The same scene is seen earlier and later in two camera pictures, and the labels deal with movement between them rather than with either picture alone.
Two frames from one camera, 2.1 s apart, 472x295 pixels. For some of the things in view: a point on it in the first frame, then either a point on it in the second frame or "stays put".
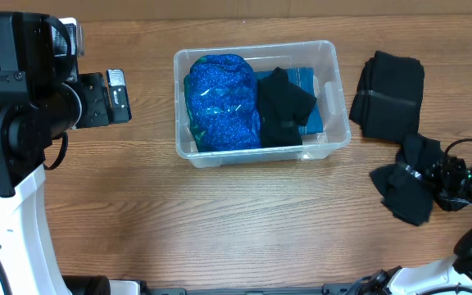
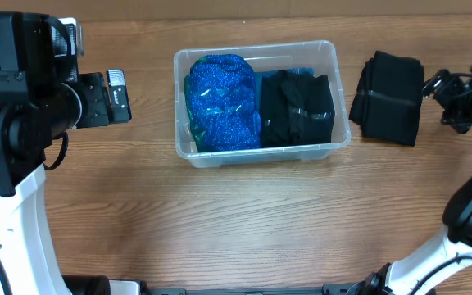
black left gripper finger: (120, 106) stays put
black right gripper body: (458, 187) -> (460, 107)
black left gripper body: (94, 106) stays put
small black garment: (283, 108) stays put
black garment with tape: (406, 192) -> (311, 106)
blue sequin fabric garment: (220, 100) stays put
